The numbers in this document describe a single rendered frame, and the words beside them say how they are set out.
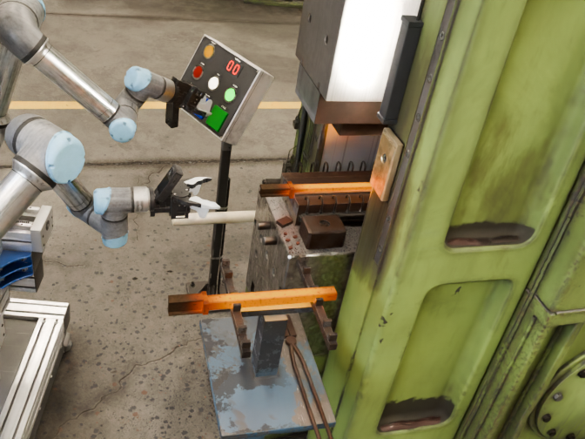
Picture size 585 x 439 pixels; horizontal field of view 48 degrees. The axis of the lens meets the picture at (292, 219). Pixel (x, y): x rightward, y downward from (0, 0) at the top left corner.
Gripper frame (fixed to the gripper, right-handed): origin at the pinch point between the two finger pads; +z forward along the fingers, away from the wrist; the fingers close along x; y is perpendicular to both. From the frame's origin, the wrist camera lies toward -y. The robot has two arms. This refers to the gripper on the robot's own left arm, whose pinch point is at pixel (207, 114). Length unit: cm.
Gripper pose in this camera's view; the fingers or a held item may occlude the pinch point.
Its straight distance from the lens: 231.9
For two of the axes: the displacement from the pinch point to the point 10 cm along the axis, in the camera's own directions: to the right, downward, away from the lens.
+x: -6.4, -5.2, 5.6
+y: 5.0, -8.4, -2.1
